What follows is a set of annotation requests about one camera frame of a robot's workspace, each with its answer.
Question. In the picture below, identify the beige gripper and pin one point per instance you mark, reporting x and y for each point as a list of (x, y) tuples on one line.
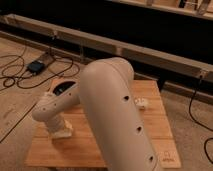
[(58, 123)]

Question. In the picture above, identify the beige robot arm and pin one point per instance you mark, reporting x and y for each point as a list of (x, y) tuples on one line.
[(103, 89)]

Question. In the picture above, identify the dark ceramic bowl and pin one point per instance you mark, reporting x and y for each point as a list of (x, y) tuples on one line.
[(64, 87)]

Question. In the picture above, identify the wooden table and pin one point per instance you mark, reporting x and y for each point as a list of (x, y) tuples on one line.
[(81, 152)]

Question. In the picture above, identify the black power adapter box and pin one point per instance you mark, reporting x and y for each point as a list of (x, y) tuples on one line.
[(35, 67)]

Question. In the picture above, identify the white plastic bottle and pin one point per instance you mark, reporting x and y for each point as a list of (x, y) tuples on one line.
[(141, 103)]

